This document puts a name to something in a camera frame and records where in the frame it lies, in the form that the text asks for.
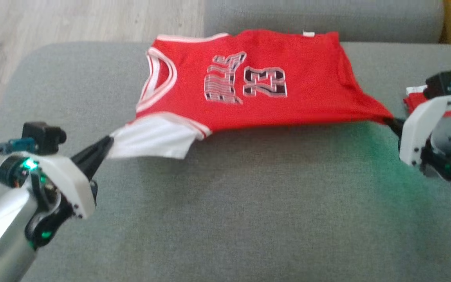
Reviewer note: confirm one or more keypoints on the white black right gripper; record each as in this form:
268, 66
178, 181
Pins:
421, 125

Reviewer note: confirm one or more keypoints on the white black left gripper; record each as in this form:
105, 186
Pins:
73, 184

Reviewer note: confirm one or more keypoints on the red basketball jersey number 23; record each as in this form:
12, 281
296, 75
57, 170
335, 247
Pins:
264, 105

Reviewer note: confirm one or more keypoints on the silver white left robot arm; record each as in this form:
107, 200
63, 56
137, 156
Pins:
2, 227

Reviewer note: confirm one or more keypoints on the grey fabric sofa back cushion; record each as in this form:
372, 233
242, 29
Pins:
319, 17

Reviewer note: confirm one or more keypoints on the grey fabric sofa seat cushion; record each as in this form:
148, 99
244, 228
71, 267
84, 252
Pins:
249, 211

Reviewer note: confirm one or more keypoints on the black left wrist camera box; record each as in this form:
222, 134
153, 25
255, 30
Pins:
45, 137

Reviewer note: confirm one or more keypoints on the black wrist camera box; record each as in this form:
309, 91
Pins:
45, 137
441, 84

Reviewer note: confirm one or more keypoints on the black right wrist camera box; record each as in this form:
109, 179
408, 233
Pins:
441, 84

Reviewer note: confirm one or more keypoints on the teal left camera connector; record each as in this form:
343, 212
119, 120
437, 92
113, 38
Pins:
20, 145

